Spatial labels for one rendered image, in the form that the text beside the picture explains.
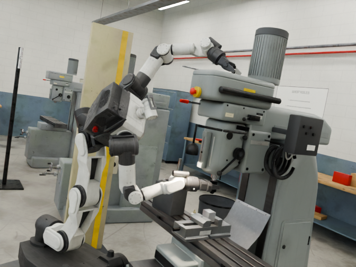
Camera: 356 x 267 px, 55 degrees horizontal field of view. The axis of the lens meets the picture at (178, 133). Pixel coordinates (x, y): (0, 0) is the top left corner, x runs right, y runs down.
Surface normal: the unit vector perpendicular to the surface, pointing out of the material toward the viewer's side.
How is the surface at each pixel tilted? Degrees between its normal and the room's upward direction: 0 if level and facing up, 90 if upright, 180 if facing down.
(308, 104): 90
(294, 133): 90
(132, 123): 58
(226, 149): 90
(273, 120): 90
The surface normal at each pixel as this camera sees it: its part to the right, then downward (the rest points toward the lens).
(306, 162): 0.52, 0.19
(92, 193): 0.80, 0.02
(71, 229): -0.59, -0.03
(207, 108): -0.84, -0.09
